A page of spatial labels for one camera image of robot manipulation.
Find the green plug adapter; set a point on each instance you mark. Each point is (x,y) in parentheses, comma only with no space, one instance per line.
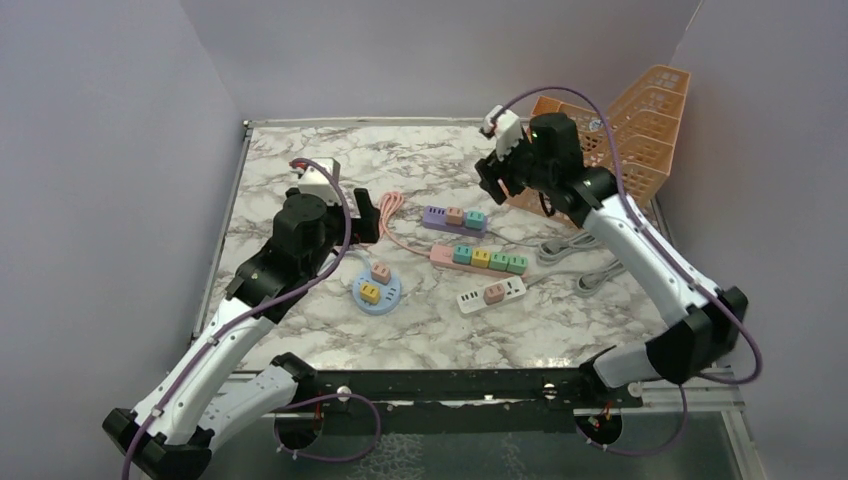
(499,261)
(517,264)

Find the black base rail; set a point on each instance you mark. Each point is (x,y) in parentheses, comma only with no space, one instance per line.
(429,402)

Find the orange plastic file rack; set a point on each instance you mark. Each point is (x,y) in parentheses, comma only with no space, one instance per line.
(645,121)

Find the dark teal plug adapter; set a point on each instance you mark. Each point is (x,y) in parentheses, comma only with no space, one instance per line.
(462,254)

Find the white power strip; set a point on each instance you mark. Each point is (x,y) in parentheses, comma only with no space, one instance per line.
(471,302)

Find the pink plug adapter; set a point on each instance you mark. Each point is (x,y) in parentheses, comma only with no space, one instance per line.
(494,293)
(454,216)
(381,273)

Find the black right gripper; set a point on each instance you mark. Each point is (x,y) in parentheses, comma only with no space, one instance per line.
(491,170)

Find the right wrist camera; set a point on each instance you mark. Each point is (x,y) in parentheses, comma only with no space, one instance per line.
(505,127)

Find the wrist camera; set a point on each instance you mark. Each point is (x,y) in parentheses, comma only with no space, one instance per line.
(310,181)
(505,127)

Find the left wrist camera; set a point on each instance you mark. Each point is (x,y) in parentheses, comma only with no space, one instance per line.
(310,181)

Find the yellow plug adapter front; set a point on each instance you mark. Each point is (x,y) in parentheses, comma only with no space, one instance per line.
(370,294)

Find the pink power strip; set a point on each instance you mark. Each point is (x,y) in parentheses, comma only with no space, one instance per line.
(441,256)

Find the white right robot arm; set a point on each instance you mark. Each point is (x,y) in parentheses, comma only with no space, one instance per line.
(702,318)

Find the yellow plug adapter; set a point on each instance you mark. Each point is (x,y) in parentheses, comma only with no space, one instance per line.
(480,258)
(370,294)

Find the round blue power socket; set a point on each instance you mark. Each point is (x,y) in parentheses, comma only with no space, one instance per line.
(387,295)

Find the purple power strip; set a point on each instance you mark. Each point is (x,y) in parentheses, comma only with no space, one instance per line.
(434,218)

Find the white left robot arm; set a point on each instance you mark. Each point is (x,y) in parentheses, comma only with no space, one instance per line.
(176,429)

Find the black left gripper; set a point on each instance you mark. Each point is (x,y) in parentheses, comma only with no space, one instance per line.
(365,228)

